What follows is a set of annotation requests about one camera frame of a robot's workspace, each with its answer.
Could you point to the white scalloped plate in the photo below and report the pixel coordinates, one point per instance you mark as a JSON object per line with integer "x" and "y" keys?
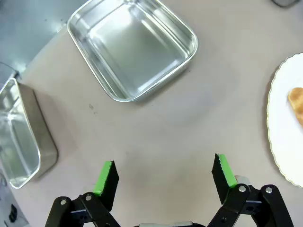
{"x": 284, "y": 132}

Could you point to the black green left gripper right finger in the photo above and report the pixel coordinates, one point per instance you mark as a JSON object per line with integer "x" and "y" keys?
{"x": 221, "y": 179}

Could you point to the golden croissant bread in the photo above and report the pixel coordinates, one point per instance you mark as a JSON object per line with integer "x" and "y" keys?
{"x": 297, "y": 101}

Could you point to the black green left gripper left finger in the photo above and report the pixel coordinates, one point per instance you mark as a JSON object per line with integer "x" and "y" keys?
{"x": 111, "y": 182}

